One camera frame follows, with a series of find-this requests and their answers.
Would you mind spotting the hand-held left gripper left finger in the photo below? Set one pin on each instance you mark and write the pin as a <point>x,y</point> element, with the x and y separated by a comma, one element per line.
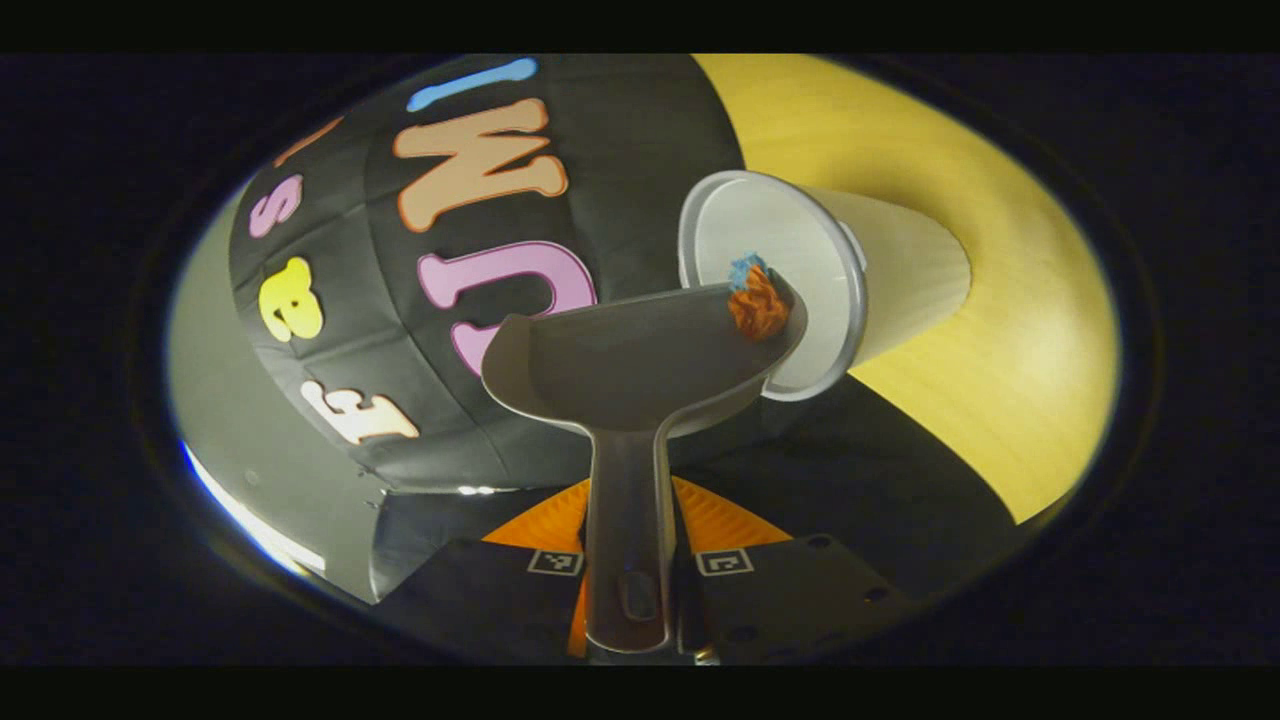
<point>470,600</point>

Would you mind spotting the blue paper scrap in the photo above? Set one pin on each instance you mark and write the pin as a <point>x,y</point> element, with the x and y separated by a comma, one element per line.
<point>745,270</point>

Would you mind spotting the wooden desktop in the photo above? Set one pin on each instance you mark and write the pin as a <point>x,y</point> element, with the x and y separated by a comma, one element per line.
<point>1020,330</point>

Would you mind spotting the grey plastic dustpan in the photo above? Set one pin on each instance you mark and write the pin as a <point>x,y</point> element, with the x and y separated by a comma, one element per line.
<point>630,370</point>

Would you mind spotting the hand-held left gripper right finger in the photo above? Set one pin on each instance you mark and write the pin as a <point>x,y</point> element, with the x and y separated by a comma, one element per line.
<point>790,595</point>

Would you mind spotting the orange paper scrap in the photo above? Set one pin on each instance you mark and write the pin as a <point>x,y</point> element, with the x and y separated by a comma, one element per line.
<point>760,310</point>

